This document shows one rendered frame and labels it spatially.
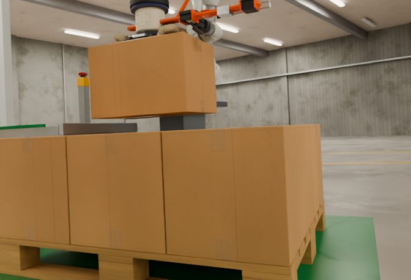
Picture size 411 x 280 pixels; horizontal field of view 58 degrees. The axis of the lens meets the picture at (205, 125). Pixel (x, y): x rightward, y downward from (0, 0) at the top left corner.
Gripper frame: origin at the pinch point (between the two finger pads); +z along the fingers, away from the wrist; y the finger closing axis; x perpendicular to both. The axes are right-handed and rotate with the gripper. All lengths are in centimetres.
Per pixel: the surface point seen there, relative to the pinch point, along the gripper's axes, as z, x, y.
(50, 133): 35, 69, 60
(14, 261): 80, 44, 111
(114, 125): -9, 61, 57
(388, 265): 29, -91, 117
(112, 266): 79, -3, 108
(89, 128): 14, 60, 58
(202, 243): 79, -37, 98
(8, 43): -164, 343, -66
